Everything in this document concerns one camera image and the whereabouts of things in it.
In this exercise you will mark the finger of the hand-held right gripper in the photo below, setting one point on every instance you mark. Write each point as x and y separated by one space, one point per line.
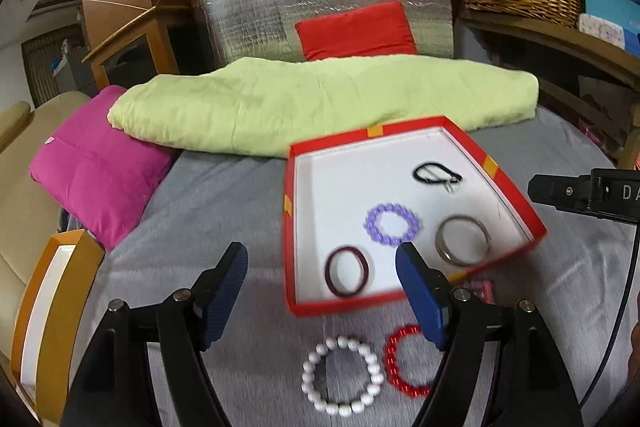
557 191

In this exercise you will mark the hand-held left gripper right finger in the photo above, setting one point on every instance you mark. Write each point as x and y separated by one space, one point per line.
419 297

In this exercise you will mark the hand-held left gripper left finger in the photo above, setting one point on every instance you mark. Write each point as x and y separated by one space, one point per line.
225 294

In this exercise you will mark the red cardboard box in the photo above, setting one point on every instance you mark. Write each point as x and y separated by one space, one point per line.
350 179

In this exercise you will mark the silver metal bangle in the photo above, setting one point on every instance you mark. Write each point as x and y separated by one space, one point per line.
442 247

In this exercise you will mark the dark red bangle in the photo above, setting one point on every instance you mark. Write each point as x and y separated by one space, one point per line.
332 279

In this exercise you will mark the wooden shelf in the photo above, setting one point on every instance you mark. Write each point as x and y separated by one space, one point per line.
550 42

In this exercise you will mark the white patterned box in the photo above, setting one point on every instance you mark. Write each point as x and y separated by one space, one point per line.
602 29

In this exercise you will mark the magenta pillow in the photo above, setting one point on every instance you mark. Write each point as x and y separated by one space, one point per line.
95 172

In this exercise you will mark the blue box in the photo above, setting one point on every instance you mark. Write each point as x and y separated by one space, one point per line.
607 4

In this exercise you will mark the light green folded blanket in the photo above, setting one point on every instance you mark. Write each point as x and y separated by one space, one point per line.
300 102

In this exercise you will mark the beige sofa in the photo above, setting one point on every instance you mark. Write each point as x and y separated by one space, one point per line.
25 217

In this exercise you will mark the red cushion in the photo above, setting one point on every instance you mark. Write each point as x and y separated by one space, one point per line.
357 32

